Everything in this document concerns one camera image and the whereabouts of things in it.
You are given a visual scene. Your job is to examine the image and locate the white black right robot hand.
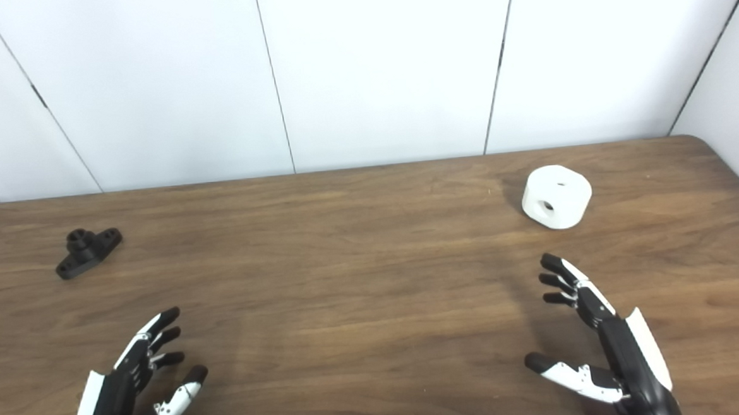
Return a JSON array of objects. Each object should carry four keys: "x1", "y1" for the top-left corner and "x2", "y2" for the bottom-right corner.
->
[{"x1": 519, "y1": 246, "x2": 683, "y2": 415}]

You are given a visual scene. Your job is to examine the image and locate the black flanged holder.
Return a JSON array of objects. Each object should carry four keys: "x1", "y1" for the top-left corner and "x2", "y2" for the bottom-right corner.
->
[{"x1": 53, "y1": 227, "x2": 125, "y2": 280}]

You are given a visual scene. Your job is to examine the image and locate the round white plastic piece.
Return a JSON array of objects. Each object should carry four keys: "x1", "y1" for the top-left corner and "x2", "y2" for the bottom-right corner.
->
[{"x1": 519, "y1": 163, "x2": 594, "y2": 232}]

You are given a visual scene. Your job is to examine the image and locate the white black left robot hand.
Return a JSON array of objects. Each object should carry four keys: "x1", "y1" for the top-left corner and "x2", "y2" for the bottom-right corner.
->
[{"x1": 63, "y1": 305, "x2": 211, "y2": 415}]

